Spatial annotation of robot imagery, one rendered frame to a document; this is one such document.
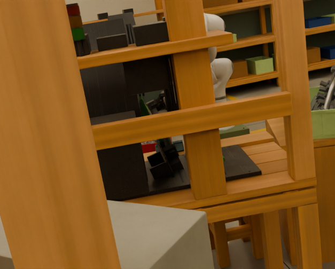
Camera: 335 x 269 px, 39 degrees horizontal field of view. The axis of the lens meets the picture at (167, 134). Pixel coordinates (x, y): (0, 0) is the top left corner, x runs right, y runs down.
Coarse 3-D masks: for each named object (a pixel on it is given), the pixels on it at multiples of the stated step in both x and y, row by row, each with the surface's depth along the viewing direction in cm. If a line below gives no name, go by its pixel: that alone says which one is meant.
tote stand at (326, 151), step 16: (272, 128) 305; (320, 144) 269; (320, 160) 272; (320, 176) 274; (320, 192) 277; (288, 208) 282; (320, 208) 280; (288, 224) 285; (320, 224) 283; (288, 240) 292
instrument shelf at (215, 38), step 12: (204, 36) 179; (216, 36) 176; (228, 36) 176; (120, 48) 187; (132, 48) 179; (144, 48) 174; (156, 48) 175; (168, 48) 175; (180, 48) 175; (192, 48) 176; (204, 48) 177; (84, 60) 173; (96, 60) 173; (108, 60) 174; (120, 60) 174; (132, 60) 175
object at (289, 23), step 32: (192, 0) 175; (288, 0) 179; (192, 32) 178; (288, 32) 182; (192, 64) 182; (288, 64) 186; (192, 96) 185; (288, 128) 196; (192, 160) 192; (288, 160) 204; (192, 192) 201; (224, 192) 197
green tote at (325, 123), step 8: (312, 88) 323; (312, 96) 324; (312, 112) 268; (320, 112) 267; (328, 112) 266; (312, 120) 269; (320, 120) 268; (328, 120) 267; (312, 128) 271; (320, 128) 270; (328, 128) 269; (320, 136) 271; (328, 136) 270
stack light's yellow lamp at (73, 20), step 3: (78, 15) 175; (69, 18) 175; (72, 18) 174; (75, 18) 174; (78, 18) 175; (69, 21) 175; (72, 21) 175; (75, 21) 175; (78, 21) 175; (81, 21) 177; (72, 24) 175; (75, 24) 175; (78, 24) 175; (81, 24) 176; (72, 27) 176; (75, 27) 176; (78, 27) 176; (81, 27) 176
